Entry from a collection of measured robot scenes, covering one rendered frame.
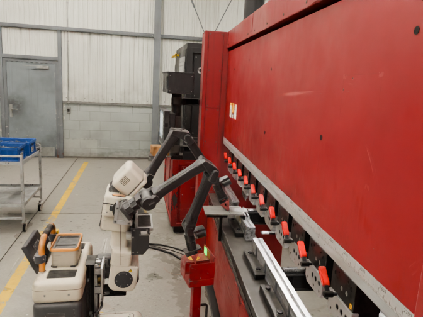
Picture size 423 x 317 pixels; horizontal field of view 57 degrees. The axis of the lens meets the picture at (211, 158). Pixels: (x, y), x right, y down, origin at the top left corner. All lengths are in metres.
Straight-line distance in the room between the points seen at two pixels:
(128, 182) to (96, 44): 7.35
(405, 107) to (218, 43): 2.63
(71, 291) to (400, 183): 1.76
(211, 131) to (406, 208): 2.67
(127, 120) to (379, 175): 8.55
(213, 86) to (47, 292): 2.09
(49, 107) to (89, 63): 1.32
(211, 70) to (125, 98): 6.03
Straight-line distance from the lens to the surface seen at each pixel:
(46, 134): 9.60
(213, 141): 3.50
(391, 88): 1.04
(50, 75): 9.49
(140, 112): 9.37
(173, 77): 3.58
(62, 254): 2.37
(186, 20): 9.48
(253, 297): 1.98
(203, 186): 2.16
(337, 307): 1.32
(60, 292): 2.29
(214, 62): 3.46
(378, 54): 1.12
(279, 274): 2.01
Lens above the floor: 1.86
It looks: 11 degrees down
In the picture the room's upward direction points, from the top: 3 degrees clockwise
